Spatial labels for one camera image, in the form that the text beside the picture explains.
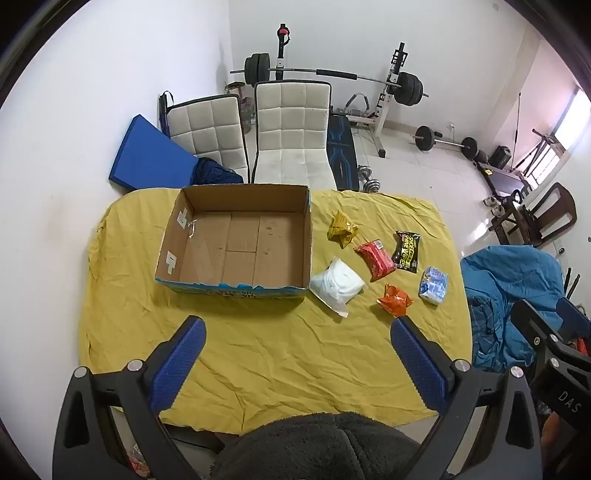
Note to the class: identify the short barbell with black plates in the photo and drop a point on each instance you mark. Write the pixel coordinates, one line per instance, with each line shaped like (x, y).
(425, 138)

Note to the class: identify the yellow snack packet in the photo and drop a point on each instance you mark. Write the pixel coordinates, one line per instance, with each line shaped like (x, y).
(342, 228)

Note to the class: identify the metal dumbbell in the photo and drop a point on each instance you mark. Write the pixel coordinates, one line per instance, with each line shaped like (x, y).
(369, 180)

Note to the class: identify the black rolled bag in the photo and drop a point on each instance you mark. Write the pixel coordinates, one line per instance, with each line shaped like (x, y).
(163, 110)

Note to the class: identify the white padded chair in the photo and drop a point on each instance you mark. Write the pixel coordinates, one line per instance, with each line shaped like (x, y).
(207, 129)
(291, 134)

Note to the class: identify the black router antennas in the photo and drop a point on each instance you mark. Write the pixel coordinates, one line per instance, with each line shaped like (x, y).
(571, 284)

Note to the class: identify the blue folded gym mat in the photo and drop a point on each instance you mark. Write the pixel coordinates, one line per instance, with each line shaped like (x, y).
(147, 157)

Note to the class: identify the white shoes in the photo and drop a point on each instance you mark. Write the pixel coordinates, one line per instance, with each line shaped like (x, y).
(495, 205)

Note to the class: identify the white barbell rack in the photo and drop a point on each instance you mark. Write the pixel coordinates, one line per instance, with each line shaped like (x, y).
(385, 106)

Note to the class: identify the black and blue weight bench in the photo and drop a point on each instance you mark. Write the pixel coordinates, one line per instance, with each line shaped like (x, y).
(342, 152)

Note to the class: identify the dark wooden chair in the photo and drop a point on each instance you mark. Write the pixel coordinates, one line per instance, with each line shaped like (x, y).
(558, 207)

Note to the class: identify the open cardboard box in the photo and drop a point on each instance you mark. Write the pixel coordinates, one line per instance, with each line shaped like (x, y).
(240, 240)

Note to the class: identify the white soft plastic bag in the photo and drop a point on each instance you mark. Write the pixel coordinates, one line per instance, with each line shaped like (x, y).
(337, 286)

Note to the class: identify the blue and white tissue pack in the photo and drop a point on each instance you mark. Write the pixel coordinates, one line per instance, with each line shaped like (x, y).
(434, 285)

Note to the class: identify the black snack packet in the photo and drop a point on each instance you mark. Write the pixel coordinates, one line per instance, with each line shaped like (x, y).
(406, 251)

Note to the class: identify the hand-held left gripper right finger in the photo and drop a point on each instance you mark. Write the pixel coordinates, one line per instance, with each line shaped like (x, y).
(420, 369)

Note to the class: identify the long barbell with black plates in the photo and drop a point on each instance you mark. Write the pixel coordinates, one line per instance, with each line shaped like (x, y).
(408, 87)

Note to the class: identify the red snack packet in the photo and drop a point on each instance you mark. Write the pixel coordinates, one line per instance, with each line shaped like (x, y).
(376, 261)

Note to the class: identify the yellow tablecloth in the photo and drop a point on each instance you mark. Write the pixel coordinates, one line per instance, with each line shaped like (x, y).
(277, 346)

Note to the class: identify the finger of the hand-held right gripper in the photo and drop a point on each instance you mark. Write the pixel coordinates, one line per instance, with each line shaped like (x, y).
(575, 318)
(531, 321)

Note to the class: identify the dark blue cloth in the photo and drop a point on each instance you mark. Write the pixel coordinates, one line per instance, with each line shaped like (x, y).
(214, 173)

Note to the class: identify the black flat bench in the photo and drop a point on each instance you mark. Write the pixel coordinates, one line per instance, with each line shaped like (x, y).
(503, 180)

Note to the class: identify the orange snack packet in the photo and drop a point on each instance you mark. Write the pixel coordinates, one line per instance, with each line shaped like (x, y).
(394, 301)

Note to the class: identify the blue jacket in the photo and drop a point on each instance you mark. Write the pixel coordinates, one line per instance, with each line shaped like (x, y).
(503, 286)

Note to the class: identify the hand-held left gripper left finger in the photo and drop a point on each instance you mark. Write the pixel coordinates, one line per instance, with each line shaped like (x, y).
(178, 364)

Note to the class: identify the black speaker box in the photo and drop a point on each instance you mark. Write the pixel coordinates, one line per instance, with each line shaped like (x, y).
(501, 157)

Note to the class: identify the dark fleece cloth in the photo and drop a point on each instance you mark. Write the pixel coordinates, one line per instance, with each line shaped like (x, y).
(323, 450)

